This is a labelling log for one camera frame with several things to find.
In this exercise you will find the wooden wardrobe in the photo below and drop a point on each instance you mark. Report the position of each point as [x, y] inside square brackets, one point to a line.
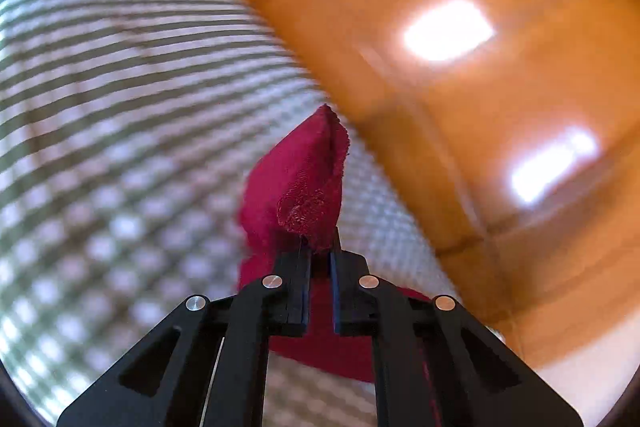
[450, 107]

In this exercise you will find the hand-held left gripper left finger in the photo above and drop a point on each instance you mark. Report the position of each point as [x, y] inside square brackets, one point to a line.
[299, 297]

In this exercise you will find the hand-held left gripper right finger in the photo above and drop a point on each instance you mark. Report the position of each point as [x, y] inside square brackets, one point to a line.
[336, 297]

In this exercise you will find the red knit garment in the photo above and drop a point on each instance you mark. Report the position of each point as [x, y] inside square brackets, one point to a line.
[295, 177]

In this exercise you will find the green white checked bedspread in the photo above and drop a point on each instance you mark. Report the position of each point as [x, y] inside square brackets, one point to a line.
[125, 132]

